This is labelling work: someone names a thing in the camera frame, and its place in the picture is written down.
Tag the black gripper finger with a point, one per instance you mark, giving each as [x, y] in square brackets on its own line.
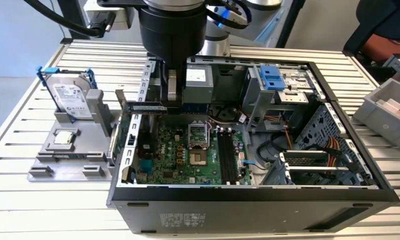
[172, 85]

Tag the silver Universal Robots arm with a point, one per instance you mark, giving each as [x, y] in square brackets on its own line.
[216, 46]

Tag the RAM slot with white latches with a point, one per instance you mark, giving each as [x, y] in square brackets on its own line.
[235, 155]
[225, 155]

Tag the grey power supply unit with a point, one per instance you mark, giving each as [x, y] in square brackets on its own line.
[200, 95]

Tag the white four-pin connector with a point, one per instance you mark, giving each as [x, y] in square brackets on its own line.
[177, 137]

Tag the metal locking lever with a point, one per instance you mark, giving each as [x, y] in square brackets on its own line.
[208, 135]

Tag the green graphics card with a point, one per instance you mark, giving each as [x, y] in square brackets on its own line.
[124, 130]

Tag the gold choke coil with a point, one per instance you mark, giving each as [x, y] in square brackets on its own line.
[180, 155]
[180, 149]
[179, 161]

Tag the grey metal drive cage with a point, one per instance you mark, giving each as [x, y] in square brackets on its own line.
[253, 110]

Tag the blue plastic bay latch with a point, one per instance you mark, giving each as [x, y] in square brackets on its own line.
[271, 77]

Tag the CPU socket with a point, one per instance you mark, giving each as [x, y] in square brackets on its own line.
[197, 157]

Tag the hard disk in blue carrier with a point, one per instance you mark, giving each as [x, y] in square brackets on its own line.
[69, 97]

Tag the teal port block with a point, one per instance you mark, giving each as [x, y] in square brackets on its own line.
[145, 167]

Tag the green motherboard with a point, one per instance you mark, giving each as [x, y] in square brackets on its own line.
[173, 170]

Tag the grey parts rack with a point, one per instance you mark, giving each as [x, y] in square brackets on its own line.
[86, 145]

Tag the black square chip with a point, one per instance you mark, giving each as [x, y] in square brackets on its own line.
[168, 174]

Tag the silver CPU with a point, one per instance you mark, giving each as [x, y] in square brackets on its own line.
[62, 138]

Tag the perforated metal disk bay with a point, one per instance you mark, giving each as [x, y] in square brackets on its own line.
[316, 125]

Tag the black PC case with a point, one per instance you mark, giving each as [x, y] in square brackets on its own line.
[220, 217]

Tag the person in dark top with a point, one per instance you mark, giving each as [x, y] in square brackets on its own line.
[387, 15]

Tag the grey plastic bin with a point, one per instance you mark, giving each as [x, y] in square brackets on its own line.
[383, 125]

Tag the white block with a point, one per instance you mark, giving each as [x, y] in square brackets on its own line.
[391, 103]

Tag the small white camera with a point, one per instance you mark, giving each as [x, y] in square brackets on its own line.
[235, 17]

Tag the black frame post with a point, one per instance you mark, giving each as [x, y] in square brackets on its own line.
[68, 5]
[293, 25]

